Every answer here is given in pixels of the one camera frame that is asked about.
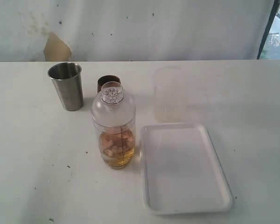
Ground clear dome strainer lid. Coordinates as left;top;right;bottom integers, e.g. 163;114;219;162
91;81;136;129

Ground clear shaker body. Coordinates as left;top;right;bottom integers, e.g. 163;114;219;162
94;121;136;169

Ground gold foil coins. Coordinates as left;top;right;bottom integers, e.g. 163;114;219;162
98;130;134;168

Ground stainless steel cup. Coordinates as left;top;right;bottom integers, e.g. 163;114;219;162
48;62;84;111

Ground translucent plastic container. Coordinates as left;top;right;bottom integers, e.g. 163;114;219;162
153;66;188;123

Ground white rectangular tray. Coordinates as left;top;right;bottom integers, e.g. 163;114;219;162
140;123;232;215

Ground white backdrop sheet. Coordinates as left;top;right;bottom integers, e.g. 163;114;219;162
0;0;273;62

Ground black window frame post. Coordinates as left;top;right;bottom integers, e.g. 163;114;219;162
257;0;280;60

